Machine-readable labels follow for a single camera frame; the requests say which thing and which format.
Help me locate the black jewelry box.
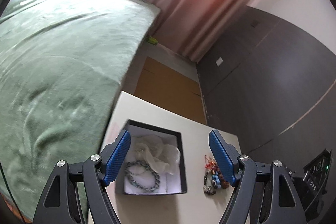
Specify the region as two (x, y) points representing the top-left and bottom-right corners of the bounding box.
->
(116, 120), (187, 196)

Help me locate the blue grey bead bracelet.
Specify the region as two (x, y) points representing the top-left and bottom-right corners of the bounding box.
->
(123, 160), (161, 193)

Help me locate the white plastic bag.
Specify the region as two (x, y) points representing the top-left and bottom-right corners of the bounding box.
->
(133, 135), (181, 175)

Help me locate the dark grey wardrobe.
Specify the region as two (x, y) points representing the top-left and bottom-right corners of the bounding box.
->
(197, 7), (335, 170)

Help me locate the small green toy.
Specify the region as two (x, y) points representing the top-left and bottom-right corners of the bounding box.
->
(146, 36), (158, 46)

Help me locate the green bed blanket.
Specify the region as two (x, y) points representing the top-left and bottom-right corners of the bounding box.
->
(1, 0), (159, 218)

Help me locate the white wall socket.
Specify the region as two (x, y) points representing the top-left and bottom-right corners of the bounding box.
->
(216, 57), (223, 67)

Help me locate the colourful bead bracelet pile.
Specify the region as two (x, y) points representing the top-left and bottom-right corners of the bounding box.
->
(202, 155), (229, 196)

